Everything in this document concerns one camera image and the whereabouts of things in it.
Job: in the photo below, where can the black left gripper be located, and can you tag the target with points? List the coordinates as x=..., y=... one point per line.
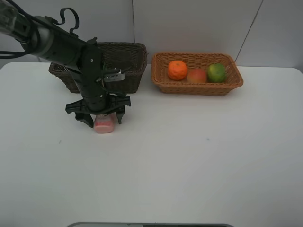
x=101, y=102

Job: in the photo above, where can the pink detergent bottle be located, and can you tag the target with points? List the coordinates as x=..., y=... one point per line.
x=103, y=124

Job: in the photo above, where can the orange tangerine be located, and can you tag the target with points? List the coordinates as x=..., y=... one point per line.
x=177, y=70

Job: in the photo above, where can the red peach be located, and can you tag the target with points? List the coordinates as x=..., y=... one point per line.
x=197, y=76

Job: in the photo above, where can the green mango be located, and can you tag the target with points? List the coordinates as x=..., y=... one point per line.
x=216, y=73

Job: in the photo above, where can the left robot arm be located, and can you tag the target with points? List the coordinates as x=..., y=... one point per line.
x=42, y=37

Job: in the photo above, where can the dark brown wicker basket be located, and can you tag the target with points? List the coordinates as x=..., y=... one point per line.
x=131, y=58

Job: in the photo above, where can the orange wicker basket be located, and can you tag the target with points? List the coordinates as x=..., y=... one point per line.
x=159, y=68

